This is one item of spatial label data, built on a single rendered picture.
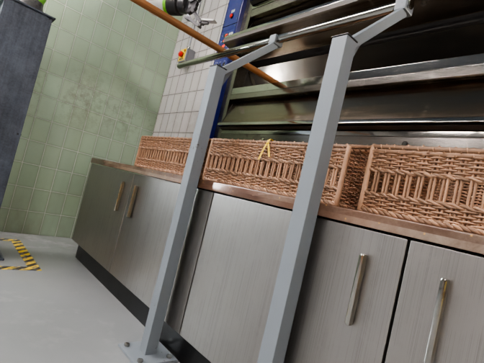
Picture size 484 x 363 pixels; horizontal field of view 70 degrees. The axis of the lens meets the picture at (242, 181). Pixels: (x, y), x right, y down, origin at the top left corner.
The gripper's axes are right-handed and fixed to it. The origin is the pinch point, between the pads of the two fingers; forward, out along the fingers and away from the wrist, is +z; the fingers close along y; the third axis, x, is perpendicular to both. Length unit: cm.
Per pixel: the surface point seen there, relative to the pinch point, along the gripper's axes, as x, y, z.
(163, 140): 8, 64, -4
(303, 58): -43, 3, 31
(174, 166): 14, 74, 10
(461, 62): -1, 15, 100
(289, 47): -36.5, 0.4, 24.0
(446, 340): 63, 87, 105
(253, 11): -53, -27, -12
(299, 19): -15.3, -4.0, 33.7
